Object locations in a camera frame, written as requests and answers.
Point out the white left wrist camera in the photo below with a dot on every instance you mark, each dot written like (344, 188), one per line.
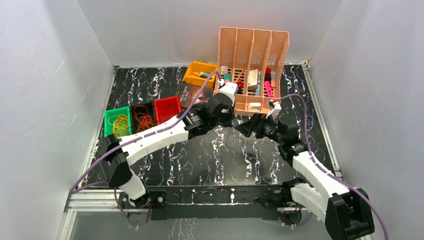
(228, 88)

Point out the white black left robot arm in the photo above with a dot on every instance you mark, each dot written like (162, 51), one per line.
(121, 153)

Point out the pink plastic file organizer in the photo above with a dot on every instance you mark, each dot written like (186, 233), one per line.
(250, 49)

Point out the orange highlighter marker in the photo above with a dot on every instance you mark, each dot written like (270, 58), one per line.
(273, 79)

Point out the light blue marker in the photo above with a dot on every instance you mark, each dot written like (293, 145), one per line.
(258, 90)

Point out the black plastic bin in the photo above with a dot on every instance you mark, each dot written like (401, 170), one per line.
(143, 117)

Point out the red plastic bin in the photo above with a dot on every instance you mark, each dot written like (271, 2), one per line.
(166, 108)

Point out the black metal base rail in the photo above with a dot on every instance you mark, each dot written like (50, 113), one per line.
(265, 202)

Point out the green plastic bin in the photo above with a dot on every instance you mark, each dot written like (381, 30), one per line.
(117, 122)

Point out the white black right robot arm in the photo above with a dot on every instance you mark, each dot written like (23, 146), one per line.
(345, 212)

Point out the dark book Three Days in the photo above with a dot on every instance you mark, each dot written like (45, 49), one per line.
(187, 92)

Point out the white grey card box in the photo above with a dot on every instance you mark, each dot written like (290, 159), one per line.
(252, 80)

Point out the yellow plastic bin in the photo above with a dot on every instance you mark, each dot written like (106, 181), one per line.
(198, 66)

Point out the small white eraser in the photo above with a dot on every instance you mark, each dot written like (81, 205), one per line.
(223, 69)

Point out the pink pencil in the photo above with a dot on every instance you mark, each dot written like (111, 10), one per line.
(239, 76)

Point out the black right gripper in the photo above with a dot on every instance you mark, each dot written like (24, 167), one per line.
(256, 124)

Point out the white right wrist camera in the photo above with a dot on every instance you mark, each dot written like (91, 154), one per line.
(274, 109)

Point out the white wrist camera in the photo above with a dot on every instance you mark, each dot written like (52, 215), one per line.
(274, 109)
(228, 88)

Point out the pink glue stick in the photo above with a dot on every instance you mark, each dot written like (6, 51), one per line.
(227, 78)

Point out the green white glue stick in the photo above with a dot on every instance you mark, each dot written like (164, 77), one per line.
(201, 74)

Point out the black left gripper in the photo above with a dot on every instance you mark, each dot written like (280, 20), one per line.
(226, 117)

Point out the red black stamp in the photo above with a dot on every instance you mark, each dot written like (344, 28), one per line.
(240, 86)
(267, 75)

